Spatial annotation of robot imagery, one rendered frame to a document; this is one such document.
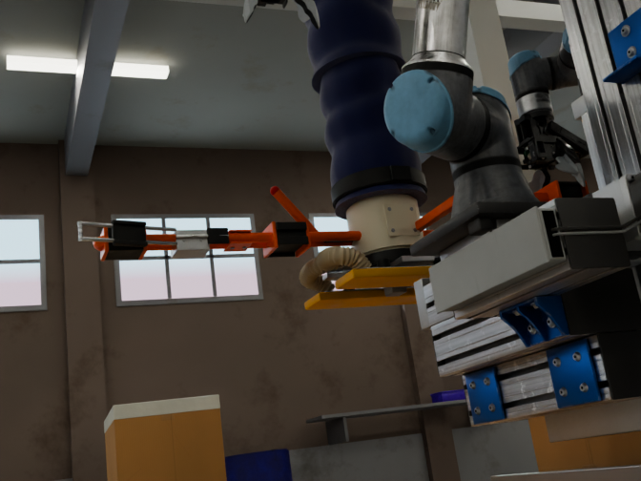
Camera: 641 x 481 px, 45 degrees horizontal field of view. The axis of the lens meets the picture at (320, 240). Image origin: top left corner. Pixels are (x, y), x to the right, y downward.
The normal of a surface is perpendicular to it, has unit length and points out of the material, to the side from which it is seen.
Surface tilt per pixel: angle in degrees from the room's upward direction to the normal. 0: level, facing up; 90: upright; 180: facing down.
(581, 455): 90
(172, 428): 90
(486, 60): 90
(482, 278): 90
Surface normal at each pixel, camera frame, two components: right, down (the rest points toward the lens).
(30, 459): 0.36, -0.31
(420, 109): -0.68, 0.01
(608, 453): -0.92, 0.02
